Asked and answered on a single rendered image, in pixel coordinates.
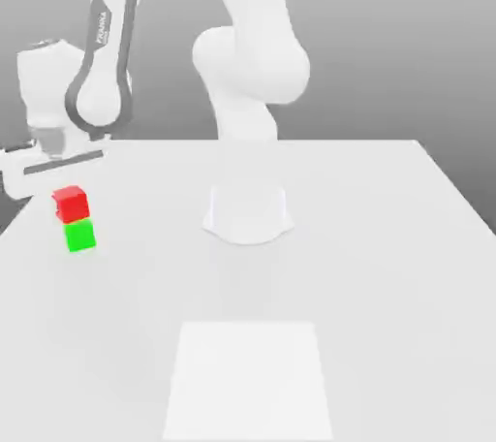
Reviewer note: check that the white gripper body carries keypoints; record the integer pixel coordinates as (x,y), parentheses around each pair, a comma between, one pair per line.
(46,174)

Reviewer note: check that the small red cube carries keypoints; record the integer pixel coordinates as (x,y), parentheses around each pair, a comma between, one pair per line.
(72,205)

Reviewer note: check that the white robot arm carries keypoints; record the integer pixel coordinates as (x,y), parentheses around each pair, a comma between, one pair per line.
(252,62)

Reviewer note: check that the small green cube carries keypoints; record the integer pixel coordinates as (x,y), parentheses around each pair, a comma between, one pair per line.
(80,236)

